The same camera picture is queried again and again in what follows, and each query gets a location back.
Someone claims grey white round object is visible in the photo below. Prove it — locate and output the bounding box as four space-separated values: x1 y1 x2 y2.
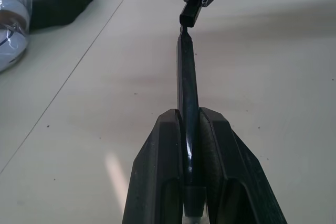
0 0 31 73

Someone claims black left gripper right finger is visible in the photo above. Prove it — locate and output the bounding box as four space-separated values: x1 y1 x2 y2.
198 106 288 224

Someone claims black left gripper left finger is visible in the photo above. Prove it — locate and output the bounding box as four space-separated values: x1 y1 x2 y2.
121 109 184 224

